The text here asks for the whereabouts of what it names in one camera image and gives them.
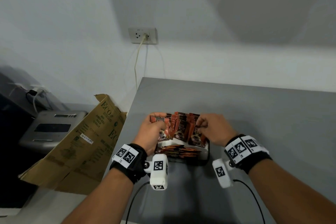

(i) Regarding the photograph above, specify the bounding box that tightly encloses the person's right hand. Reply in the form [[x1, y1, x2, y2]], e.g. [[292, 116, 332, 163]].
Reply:
[[195, 113, 238, 148]]

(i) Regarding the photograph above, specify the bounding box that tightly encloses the person's left hand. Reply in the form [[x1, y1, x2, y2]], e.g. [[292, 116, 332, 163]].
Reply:
[[137, 112, 168, 158]]

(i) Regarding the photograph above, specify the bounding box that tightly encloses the pile of orange coffee sachets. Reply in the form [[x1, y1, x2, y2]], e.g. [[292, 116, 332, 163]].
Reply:
[[157, 144, 203, 159], [165, 112, 209, 146]]

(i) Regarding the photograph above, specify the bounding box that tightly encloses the black tray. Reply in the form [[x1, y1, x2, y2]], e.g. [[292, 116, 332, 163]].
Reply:
[[154, 140, 210, 166]]

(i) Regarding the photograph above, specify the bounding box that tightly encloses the person's left forearm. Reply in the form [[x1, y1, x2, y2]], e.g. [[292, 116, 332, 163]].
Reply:
[[62, 168, 134, 224]]

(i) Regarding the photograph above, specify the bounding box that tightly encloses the person's right forearm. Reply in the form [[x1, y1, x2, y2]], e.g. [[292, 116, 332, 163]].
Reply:
[[248, 159, 336, 224]]

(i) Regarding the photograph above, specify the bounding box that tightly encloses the black wristband with marker tags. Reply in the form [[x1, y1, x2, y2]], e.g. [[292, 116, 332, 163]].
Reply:
[[110, 143, 147, 184], [224, 134, 273, 174]]

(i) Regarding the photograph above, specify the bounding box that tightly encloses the brown cardboard box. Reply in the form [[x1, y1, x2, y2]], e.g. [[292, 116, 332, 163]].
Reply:
[[18, 94, 127, 195]]

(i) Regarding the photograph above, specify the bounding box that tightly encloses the grey appliance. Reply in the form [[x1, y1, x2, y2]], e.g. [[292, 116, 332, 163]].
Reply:
[[18, 110, 89, 151]]

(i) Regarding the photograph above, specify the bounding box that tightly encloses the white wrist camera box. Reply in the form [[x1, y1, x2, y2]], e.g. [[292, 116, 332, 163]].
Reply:
[[145, 154, 168, 191], [212, 159, 234, 189]]

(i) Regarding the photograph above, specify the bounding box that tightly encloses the cream power cord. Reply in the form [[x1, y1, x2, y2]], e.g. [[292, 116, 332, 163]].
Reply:
[[134, 35, 149, 90]]

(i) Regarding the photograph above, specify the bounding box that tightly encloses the black camera cable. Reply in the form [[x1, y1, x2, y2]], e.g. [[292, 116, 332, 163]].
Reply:
[[233, 179, 266, 224], [125, 181, 151, 224]]

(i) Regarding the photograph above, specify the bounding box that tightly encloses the white wall socket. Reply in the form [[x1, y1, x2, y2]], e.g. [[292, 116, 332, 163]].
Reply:
[[128, 27, 159, 45]]

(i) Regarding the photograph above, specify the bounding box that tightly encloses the white charger cable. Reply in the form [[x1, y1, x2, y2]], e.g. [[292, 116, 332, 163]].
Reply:
[[26, 84, 49, 113]]

